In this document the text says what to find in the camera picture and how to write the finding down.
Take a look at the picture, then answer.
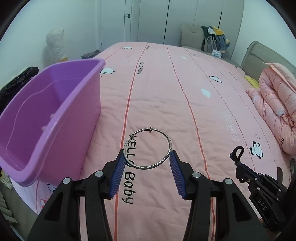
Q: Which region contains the silver bangle bracelet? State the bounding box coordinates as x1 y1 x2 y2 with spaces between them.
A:
123 126 173 171

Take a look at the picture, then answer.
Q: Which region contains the pink bed sheet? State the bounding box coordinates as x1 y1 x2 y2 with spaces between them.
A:
11 41 296 241

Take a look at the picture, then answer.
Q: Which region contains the purple plastic tub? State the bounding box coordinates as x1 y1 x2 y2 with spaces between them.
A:
1 59 105 187

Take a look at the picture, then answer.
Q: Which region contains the pink folded duvet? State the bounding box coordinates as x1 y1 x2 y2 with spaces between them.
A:
246 63 296 156

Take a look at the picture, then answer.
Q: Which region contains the yellow small item on bed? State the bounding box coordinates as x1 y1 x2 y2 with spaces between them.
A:
244 75 259 89

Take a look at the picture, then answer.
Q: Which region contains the black clothes pile on floor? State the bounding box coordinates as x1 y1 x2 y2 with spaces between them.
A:
0 169 13 190

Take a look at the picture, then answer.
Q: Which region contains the patterned round basket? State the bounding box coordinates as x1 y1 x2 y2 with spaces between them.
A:
81 50 100 59

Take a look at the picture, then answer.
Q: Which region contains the beige headboard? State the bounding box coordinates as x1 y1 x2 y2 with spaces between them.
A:
240 41 278 80

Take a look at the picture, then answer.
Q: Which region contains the beige ribbed panel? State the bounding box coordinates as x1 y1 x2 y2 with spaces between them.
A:
0 193 17 223

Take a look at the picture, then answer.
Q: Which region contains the clothes pile on chair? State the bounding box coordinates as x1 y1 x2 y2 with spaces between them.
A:
201 26 230 58

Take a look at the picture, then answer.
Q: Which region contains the beige chair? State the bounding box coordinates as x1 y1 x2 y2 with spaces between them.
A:
181 23 238 66

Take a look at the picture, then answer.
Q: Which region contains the black puffer jacket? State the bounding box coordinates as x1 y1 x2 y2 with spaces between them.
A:
0 66 39 113

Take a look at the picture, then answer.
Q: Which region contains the yellow white alpaca plush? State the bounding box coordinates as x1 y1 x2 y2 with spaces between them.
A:
46 29 68 63

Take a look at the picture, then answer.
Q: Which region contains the white door with black handle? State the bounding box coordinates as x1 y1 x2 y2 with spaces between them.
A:
97 1 140 51

